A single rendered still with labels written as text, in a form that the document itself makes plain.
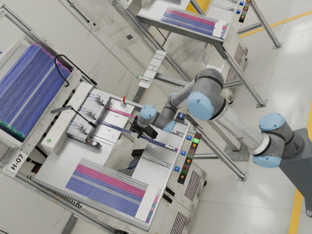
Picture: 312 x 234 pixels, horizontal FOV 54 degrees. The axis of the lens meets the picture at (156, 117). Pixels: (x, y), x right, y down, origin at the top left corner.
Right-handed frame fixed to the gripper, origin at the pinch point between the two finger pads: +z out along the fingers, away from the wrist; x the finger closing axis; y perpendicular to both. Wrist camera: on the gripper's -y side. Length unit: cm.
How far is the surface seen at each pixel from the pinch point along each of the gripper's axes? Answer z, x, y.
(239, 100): 55, -103, -72
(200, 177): 51, -14, -60
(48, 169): 11, 39, 38
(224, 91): 48, -99, -54
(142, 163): -1.4, 15.6, -8.7
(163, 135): -2.7, -6.2, -13.5
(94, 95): -0.1, -10.7, 36.1
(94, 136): 7.1, 10.6, 24.0
